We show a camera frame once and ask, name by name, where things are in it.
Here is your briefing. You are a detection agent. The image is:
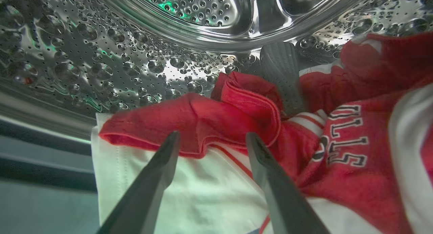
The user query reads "grey rubber door gasket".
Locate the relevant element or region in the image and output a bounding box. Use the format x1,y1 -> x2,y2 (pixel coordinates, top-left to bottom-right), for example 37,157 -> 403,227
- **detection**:
0,92 -> 100,234

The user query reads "steel washing machine drum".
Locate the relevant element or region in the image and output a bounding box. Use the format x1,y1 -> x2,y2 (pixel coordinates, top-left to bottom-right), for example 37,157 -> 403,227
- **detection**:
0,0 -> 433,133

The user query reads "red and white garment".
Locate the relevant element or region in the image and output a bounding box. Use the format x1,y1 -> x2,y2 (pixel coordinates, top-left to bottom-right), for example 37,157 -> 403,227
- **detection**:
91,33 -> 433,234

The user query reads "grey ribbed drum paddle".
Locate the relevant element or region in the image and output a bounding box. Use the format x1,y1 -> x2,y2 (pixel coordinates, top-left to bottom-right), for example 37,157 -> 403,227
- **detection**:
260,42 -> 306,116

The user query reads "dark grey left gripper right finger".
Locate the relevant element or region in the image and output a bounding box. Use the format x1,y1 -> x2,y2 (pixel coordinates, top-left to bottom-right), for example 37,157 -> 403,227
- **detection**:
246,132 -> 330,234

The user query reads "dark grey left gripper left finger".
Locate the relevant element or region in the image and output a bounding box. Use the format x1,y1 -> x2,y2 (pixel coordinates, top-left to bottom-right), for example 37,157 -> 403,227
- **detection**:
96,131 -> 181,234

